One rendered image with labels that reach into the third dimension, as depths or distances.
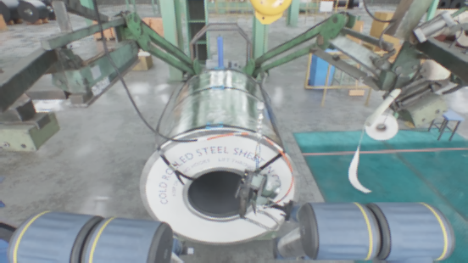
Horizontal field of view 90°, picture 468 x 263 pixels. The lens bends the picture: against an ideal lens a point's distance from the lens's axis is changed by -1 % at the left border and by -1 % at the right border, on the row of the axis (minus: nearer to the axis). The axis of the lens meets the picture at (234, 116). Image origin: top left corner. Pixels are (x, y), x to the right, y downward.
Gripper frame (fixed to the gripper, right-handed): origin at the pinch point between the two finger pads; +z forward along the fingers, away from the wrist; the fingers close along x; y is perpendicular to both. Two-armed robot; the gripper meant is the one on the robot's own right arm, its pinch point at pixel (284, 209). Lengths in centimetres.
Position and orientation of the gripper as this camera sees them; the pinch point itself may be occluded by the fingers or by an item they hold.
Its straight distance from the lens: 178.8
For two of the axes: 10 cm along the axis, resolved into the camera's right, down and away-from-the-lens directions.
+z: -2.7, 2.3, 9.3
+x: 3.3, -8.9, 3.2
